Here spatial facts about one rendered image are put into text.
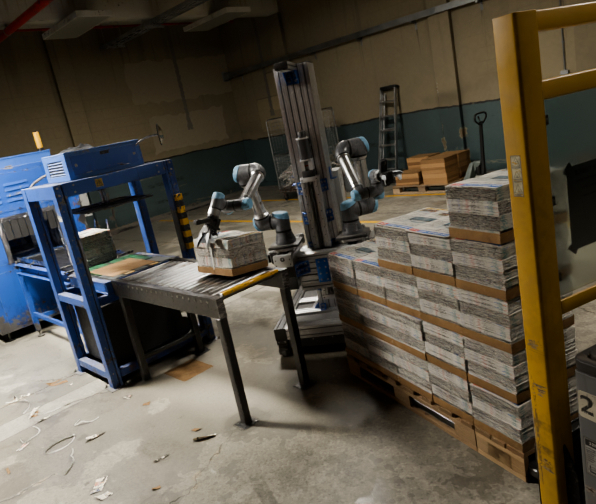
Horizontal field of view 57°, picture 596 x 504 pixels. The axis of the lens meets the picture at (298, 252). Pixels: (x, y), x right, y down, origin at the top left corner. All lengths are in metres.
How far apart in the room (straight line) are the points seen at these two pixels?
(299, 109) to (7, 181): 3.49
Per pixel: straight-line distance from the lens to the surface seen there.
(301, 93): 4.02
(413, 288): 2.80
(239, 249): 3.37
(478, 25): 10.10
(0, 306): 6.46
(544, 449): 2.23
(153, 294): 3.73
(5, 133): 11.87
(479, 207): 2.28
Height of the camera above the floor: 1.69
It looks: 14 degrees down
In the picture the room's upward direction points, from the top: 11 degrees counter-clockwise
